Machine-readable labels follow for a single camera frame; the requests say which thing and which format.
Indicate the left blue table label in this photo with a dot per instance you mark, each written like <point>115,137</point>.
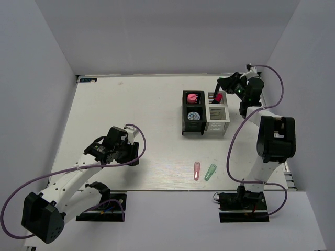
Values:
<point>88,80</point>

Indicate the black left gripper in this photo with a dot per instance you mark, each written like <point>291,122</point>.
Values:
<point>133,152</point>

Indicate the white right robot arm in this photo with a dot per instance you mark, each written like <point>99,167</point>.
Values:
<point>276,141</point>

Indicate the black organizer container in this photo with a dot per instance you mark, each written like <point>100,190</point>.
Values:
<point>193,126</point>

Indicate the white slotted organizer container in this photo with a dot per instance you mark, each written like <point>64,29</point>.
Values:
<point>217,115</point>

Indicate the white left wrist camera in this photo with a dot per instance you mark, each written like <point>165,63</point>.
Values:
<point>132,133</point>

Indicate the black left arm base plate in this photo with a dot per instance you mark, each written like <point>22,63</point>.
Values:
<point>113,211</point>

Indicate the pink cap black highlighter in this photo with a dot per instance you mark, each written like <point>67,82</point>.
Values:
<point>217,99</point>

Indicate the green cap black highlighter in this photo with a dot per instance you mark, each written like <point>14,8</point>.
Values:
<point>217,89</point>

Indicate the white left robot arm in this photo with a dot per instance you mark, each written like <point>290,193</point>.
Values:
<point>46,213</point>

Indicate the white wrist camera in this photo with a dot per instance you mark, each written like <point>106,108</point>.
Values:
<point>132,133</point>
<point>251,72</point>

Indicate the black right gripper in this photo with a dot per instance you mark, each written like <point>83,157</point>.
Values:
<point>227,83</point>

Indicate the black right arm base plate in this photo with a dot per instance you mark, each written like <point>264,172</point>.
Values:
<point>235,208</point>

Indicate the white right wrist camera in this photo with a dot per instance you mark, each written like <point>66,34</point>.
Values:
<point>251,72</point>

